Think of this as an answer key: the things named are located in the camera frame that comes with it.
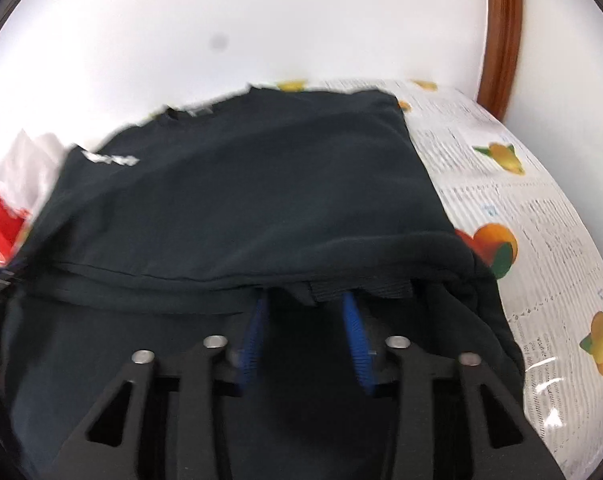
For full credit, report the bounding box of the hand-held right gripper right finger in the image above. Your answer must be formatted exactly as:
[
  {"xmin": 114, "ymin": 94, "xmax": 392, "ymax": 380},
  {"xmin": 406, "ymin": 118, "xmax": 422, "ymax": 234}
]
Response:
[{"xmin": 341, "ymin": 292, "xmax": 567, "ymax": 480}]

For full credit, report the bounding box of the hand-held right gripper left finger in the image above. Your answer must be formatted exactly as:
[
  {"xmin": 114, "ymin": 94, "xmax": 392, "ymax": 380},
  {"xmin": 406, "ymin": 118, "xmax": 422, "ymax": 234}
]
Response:
[{"xmin": 46, "ymin": 292, "xmax": 271, "ymax": 480}]

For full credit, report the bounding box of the black t-shirt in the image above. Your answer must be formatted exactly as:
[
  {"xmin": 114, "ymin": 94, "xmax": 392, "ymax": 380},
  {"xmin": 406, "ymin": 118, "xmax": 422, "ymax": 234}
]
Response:
[{"xmin": 0, "ymin": 85, "xmax": 527, "ymax": 480}]

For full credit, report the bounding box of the fruit print tablecloth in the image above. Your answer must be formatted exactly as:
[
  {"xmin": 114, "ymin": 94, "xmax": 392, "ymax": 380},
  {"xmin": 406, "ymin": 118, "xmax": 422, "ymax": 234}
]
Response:
[{"xmin": 276, "ymin": 77, "xmax": 603, "ymax": 478}]

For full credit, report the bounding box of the red box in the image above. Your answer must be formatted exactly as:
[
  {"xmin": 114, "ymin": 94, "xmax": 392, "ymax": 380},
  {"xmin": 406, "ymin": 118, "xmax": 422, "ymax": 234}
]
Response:
[{"xmin": 0, "ymin": 195, "xmax": 32, "ymax": 266}]

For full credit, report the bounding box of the white crumpled cloth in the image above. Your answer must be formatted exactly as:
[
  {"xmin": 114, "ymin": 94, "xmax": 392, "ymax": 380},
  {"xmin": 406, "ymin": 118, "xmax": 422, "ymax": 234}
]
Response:
[{"xmin": 0, "ymin": 130, "xmax": 70, "ymax": 211}]

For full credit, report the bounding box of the brown wooden door frame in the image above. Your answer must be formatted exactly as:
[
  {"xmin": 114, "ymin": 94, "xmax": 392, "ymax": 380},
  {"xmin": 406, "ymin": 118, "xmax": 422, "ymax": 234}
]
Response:
[{"xmin": 474, "ymin": 0, "xmax": 525, "ymax": 121}]

